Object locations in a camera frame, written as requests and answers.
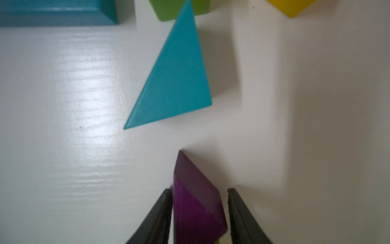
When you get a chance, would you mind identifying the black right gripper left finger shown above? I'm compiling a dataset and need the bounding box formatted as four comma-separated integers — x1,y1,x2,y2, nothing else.
127,189,173,244

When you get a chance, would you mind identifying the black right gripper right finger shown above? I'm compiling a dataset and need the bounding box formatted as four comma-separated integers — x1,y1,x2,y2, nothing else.
228,188,272,244

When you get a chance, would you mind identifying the purple triangular prism block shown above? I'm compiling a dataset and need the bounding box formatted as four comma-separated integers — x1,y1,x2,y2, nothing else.
173,150,228,244

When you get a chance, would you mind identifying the teal triangular prism block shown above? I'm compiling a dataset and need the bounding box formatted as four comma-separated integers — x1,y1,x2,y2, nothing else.
124,1,212,129

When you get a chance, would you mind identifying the green cube block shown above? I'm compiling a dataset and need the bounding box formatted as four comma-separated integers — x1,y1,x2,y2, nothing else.
149,0,211,21

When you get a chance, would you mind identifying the yellow triangular prism block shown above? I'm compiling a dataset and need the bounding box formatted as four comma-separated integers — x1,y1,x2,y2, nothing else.
268,0,315,18

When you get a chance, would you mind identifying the teal rectangular block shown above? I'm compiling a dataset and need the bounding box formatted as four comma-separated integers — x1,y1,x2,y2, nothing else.
1,0,118,27

